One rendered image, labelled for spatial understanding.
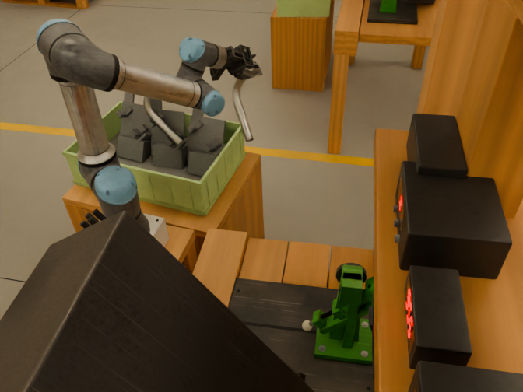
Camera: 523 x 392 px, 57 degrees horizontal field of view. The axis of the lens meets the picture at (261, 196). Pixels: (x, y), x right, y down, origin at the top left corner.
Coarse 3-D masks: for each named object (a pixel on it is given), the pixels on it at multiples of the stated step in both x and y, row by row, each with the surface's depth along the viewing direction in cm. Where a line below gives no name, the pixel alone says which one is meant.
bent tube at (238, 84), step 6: (258, 66) 176; (258, 72) 175; (234, 84) 182; (240, 84) 182; (234, 90) 183; (240, 90) 184; (234, 96) 183; (234, 102) 183; (240, 102) 184; (240, 108) 183; (240, 114) 182; (240, 120) 182; (246, 120) 182; (246, 126) 181; (246, 132) 181; (246, 138) 181; (252, 138) 181
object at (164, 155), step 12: (156, 108) 199; (168, 120) 199; (180, 120) 198; (156, 132) 203; (180, 132) 200; (156, 144) 201; (156, 156) 201; (168, 156) 199; (180, 156) 198; (180, 168) 200
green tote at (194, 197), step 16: (112, 112) 216; (112, 128) 219; (240, 128) 201; (240, 144) 205; (224, 160) 192; (240, 160) 209; (80, 176) 198; (144, 176) 184; (160, 176) 180; (176, 176) 179; (208, 176) 179; (224, 176) 196; (144, 192) 190; (160, 192) 187; (176, 192) 183; (192, 192) 180; (208, 192) 183; (176, 208) 190; (192, 208) 186; (208, 208) 186
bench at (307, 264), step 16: (256, 240) 164; (272, 240) 163; (256, 256) 158; (272, 256) 158; (288, 256) 158; (304, 256) 158; (320, 256) 158; (336, 256) 157; (352, 256) 157; (368, 256) 157; (240, 272) 154; (256, 272) 153; (272, 272) 153; (288, 272) 153; (304, 272) 153; (320, 272) 152; (368, 272) 152; (336, 288) 148
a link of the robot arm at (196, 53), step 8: (184, 40) 146; (192, 40) 145; (200, 40) 147; (184, 48) 146; (192, 48) 145; (200, 48) 146; (208, 48) 149; (216, 48) 152; (184, 56) 147; (192, 56) 145; (200, 56) 147; (208, 56) 149; (216, 56) 152; (192, 64) 149; (200, 64) 149; (208, 64) 152
